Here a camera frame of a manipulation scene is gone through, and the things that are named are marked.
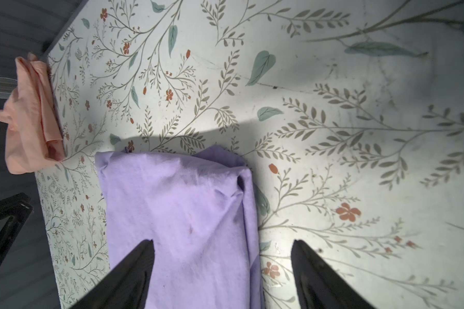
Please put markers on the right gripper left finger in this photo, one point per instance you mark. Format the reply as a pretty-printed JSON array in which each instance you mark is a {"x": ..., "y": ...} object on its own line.
[{"x": 126, "y": 286}]

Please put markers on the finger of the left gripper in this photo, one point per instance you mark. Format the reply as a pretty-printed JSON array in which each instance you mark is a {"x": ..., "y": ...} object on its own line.
[{"x": 16, "y": 210}]

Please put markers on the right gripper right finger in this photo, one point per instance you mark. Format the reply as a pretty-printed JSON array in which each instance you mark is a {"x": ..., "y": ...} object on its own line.
[{"x": 318, "y": 285}]

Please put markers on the purple t-shirt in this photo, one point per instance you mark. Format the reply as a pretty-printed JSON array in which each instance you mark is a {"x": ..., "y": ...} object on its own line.
[{"x": 200, "y": 213}]

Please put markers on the folded pink t-shirt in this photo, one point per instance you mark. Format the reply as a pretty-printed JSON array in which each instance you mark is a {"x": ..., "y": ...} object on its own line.
[{"x": 33, "y": 137}]

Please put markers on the floral table mat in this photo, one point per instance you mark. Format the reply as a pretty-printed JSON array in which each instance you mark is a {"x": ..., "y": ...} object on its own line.
[{"x": 350, "y": 115}]

